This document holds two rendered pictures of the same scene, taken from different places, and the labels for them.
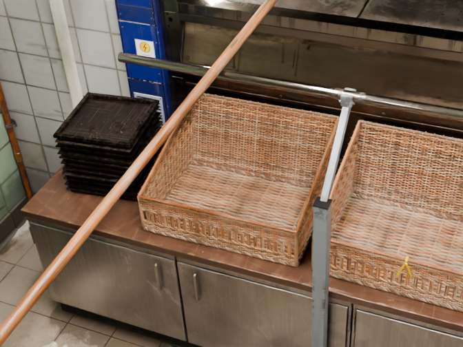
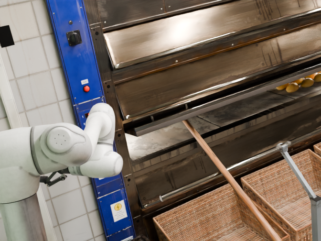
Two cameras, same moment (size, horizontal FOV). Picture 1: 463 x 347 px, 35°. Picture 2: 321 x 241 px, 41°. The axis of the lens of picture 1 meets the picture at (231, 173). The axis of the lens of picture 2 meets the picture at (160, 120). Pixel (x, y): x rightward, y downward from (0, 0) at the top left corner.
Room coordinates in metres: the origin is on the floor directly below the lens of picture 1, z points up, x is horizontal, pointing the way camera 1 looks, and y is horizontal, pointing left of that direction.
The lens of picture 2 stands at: (0.88, 1.58, 2.19)
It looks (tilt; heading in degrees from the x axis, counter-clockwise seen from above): 21 degrees down; 310
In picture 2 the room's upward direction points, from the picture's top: 10 degrees counter-clockwise
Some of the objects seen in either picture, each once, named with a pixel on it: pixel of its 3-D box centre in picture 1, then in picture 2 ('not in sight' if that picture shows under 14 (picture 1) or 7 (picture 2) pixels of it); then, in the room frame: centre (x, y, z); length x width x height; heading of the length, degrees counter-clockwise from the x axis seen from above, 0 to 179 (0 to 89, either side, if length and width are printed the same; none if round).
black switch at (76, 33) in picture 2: not in sight; (74, 32); (2.37, 0.30, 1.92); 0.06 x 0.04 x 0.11; 65
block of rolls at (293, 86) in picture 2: not in sight; (286, 73); (2.11, -1.39, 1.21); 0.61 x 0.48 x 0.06; 155
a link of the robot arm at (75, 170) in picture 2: not in sight; (78, 164); (2.17, 0.61, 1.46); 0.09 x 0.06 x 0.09; 109
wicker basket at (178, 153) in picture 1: (241, 173); (220, 237); (1.97, -0.03, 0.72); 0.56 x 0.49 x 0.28; 65
